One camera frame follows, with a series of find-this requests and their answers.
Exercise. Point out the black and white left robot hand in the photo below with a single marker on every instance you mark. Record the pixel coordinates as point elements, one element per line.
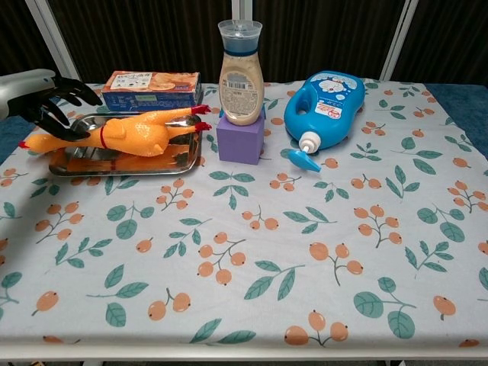
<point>26,95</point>

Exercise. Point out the yellow rubber chicken toy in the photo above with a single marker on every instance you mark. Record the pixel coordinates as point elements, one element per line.
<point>133,133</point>

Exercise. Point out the stainless steel rectangular tray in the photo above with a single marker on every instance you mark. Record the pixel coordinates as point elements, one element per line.
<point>126,165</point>

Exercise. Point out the orange and blue biscuit box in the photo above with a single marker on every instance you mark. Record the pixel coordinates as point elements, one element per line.
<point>152,91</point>

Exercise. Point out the beige sauce bottle clear cap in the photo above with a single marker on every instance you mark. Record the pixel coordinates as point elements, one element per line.
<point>240,87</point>

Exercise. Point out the purple foam cube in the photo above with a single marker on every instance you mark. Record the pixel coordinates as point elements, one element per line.
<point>238,143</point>

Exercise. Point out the floral fruit print tablecloth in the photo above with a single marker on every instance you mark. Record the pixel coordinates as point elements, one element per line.
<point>267,248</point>

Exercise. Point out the blue pump detergent bottle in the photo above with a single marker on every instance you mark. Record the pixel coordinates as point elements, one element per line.
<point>324,114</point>

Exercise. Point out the white slanted frame post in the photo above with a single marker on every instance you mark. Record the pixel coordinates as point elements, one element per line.
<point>398,38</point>
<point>57,45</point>

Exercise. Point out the white upright frame post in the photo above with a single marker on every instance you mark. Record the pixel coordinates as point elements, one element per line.
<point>243,9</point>

